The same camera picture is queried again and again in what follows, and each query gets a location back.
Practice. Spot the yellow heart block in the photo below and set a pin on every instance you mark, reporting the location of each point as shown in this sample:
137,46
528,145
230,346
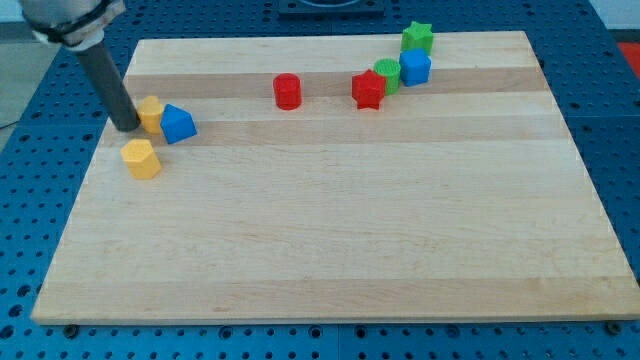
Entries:
150,111

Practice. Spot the green cylinder block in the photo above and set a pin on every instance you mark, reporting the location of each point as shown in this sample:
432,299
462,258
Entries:
390,69

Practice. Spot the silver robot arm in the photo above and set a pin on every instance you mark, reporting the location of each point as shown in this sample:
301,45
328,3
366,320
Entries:
75,24

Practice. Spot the yellow hexagon block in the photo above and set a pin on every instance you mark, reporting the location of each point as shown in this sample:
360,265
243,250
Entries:
140,158

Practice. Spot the blue cube block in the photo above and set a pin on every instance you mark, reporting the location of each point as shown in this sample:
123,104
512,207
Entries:
415,67

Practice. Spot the red cylinder block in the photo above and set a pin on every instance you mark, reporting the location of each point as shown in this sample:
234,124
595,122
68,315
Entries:
287,91

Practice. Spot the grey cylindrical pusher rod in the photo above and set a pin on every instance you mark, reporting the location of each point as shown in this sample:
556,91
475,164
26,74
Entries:
106,79

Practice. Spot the red star block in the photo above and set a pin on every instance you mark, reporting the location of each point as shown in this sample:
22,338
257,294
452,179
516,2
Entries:
368,89

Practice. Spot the green star block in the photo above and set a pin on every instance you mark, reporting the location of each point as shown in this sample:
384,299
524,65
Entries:
418,36

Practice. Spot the blue pentagon block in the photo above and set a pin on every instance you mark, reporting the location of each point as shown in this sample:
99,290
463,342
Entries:
177,124

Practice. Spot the light wooden board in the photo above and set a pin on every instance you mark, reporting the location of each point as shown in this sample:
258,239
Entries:
460,200

